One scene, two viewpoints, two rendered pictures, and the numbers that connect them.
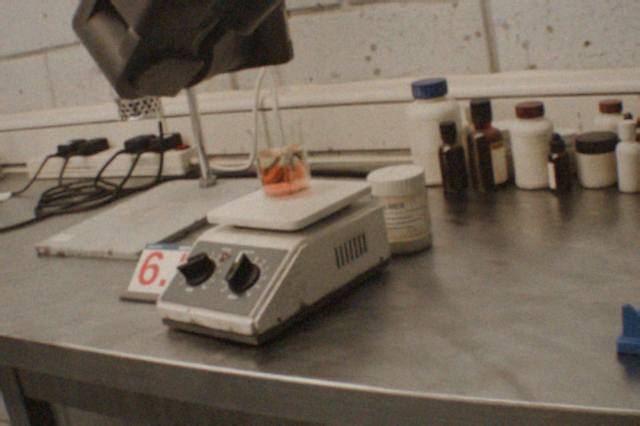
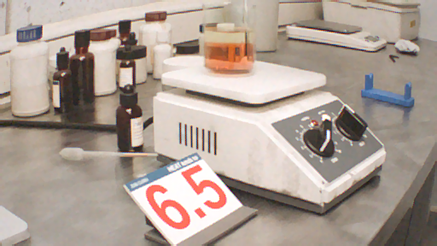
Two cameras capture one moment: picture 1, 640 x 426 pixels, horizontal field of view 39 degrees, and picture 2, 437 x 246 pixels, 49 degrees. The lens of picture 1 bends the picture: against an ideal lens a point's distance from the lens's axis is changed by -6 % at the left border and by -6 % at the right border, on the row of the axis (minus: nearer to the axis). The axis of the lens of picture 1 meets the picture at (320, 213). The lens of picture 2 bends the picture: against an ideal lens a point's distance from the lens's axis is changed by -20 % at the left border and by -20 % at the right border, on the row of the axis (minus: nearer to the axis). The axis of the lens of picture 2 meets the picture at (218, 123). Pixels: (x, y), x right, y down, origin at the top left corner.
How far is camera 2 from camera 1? 107 cm
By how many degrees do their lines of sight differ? 85
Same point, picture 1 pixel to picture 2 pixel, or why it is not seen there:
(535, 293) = not seen: hidden behind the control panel
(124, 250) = (12, 231)
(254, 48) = not seen: outside the picture
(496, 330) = (377, 120)
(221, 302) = (363, 150)
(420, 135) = (37, 70)
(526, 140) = (111, 55)
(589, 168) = (141, 68)
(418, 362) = (409, 135)
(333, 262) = not seen: hidden behind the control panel
